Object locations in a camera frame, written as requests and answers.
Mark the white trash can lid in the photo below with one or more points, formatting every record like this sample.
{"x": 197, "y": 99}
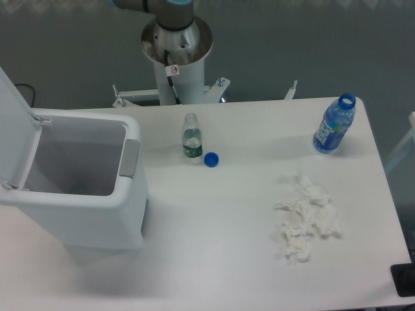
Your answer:
{"x": 20, "y": 135}

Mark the clear small bottle cap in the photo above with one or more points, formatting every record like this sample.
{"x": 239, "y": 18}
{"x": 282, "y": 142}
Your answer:
{"x": 177, "y": 153}

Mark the crumpled white tissue pile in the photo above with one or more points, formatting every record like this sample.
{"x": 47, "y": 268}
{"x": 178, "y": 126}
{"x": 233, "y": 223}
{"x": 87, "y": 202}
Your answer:
{"x": 311, "y": 215}

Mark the black device at corner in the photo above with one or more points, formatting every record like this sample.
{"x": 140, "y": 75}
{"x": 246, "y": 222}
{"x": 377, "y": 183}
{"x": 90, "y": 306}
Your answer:
{"x": 403, "y": 277}

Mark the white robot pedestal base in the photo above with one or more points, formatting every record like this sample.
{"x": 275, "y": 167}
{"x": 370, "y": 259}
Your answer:
{"x": 178, "y": 58}

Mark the white trash can body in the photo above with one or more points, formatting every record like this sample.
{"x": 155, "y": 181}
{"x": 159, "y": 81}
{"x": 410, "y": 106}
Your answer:
{"x": 86, "y": 186}

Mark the blue plastic drink bottle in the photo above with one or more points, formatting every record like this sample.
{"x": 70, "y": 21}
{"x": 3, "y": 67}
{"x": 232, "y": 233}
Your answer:
{"x": 336, "y": 120}

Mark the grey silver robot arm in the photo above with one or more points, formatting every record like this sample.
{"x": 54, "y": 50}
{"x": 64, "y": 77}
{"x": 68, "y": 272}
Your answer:
{"x": 170, "y": 15}

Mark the white frame at right edge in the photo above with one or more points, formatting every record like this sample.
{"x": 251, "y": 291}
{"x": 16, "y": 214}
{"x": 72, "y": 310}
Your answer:
{"x": 402, "y": 149}

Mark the small clear plastic bottle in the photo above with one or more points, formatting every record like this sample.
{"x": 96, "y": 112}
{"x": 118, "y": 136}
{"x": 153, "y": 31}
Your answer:
{"x": 192, "y": 138}

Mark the blue bottle cap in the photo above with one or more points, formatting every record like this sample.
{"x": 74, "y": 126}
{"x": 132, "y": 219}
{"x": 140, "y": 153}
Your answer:
{"x": 211, "y": 159}

